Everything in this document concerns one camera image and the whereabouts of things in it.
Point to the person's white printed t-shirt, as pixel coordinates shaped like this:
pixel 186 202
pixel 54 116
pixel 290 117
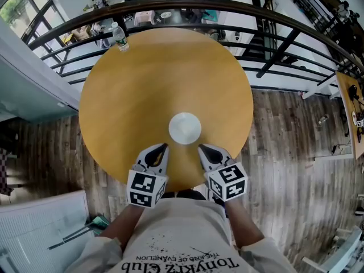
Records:
pixel 179 232

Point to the black headphones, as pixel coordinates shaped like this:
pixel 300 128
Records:
pixel 353 91

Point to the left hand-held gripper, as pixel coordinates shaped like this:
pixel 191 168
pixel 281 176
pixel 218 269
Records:
pixel 143 188

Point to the person's black trousers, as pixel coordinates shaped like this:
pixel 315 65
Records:
pixel 185 195

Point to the white perforated panel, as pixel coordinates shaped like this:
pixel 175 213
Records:
pixel 34 229

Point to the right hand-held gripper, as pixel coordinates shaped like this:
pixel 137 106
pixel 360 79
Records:
pixel 227 182

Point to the black frame window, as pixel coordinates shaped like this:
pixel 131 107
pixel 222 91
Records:
pixel 20 7

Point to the white metal frame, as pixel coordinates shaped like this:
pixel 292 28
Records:
pixel 344 246

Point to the green label water bottle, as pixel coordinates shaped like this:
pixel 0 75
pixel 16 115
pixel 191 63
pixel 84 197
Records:
pixel 120 38

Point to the person's left forearm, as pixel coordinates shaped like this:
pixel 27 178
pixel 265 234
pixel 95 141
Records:
pixel 125 226

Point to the person's right forearm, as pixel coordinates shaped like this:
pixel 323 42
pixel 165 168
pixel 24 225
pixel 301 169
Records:
pixel 244 226

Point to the wooden side desk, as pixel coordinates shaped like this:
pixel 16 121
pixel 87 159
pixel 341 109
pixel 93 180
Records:
pixel 342 90

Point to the white round plate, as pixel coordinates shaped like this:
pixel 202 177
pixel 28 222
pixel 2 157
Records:
pixel 173 132

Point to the clear empty plastic bottle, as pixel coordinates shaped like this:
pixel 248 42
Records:
pixel 323 119

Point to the round wooden table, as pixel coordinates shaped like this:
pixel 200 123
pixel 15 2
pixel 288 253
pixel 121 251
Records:
pixel 182 2

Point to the blue device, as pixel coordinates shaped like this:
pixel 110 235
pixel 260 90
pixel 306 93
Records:
pixel 226 210

